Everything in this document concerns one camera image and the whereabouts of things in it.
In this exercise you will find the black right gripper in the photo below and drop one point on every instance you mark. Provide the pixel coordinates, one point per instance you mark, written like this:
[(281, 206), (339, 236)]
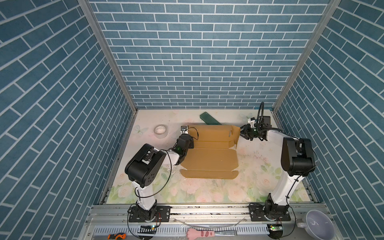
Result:
[(245, 131)]

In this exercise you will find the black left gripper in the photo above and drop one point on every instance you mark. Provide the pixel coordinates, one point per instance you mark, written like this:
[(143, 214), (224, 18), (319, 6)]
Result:
[(191, 146)]

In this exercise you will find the brown cardboard box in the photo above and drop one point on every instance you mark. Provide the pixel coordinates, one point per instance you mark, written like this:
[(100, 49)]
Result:
[(214, 154)]

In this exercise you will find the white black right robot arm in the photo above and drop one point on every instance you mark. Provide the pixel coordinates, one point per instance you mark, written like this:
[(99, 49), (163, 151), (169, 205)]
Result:
[(297, 161)]

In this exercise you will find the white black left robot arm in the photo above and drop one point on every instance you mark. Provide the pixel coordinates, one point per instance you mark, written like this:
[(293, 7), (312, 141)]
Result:
[(143, 168)]

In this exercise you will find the clear tape roll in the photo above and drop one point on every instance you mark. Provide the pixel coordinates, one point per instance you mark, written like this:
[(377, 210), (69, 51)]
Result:
[(161, 131)]

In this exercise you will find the dark green flat block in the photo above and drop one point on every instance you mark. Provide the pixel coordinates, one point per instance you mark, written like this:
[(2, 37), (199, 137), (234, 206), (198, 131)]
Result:
[(208, 119)]

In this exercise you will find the orange black screwdriver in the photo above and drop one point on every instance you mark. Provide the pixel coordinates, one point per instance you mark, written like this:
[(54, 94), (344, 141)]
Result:
[(118, 236)]

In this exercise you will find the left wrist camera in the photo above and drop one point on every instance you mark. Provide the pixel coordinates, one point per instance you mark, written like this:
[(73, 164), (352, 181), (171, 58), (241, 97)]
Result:
[(184, 130)]

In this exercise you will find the pink handled knife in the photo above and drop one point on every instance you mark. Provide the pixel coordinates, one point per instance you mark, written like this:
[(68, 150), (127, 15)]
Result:
[(193, 234)]

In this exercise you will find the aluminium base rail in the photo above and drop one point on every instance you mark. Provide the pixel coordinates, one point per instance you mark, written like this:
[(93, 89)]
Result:
[(174, 220)]

